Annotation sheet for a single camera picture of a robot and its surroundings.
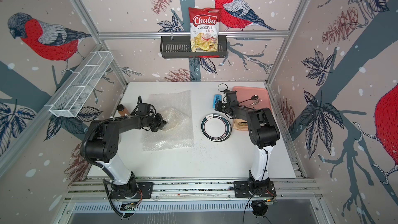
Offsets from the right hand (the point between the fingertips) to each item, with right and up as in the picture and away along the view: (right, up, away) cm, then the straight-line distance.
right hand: (214, 104), depth 102 cm
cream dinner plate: (-27, -9, -5) cm, 28 cm away
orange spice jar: (-58, -3, -7) cm, 59 cm away
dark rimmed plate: (0, -14, -10) cm, 17 cm away
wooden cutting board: (+17, -13, -6) cm, 22 cm away
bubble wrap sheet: (-20, -19, -12) cm, 30 cm away
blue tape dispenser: (+2, +4, +5) cm, 7 cm away
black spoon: (+29, +4, +8) cm, 30 cm away
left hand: (-29, -10, -6) cm, 31 cm away
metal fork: (+31, +1, +5) cm, 31 cm away
